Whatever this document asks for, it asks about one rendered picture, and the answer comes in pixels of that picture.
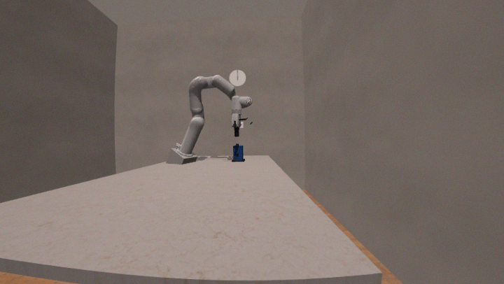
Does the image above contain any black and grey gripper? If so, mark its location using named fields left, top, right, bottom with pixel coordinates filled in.
left=232, top=113, right=241, bottom=136

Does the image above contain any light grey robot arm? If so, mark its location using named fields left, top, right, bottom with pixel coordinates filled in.
left=176, top=75, right=252, bottom=157

